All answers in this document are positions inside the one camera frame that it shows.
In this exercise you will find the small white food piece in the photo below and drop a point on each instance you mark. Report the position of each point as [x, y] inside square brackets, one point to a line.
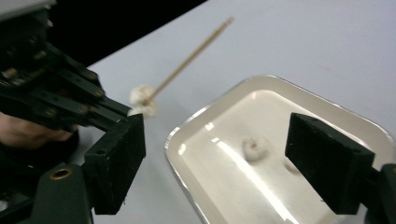
[255, 148]
[142, 93]
[146, 110]

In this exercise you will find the white board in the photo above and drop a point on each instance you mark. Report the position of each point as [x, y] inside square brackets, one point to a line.
[280, 37]

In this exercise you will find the white square metal-rimmed tray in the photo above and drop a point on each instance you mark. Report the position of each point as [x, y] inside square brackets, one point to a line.
[224, 186]

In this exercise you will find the thin wooden skewer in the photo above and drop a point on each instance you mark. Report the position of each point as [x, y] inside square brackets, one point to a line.
[190, 57]

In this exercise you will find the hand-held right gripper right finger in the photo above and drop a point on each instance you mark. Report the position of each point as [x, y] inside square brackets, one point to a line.
[327, 161]

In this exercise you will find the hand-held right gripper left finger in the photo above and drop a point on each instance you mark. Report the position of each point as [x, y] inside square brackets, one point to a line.
[115, 161]

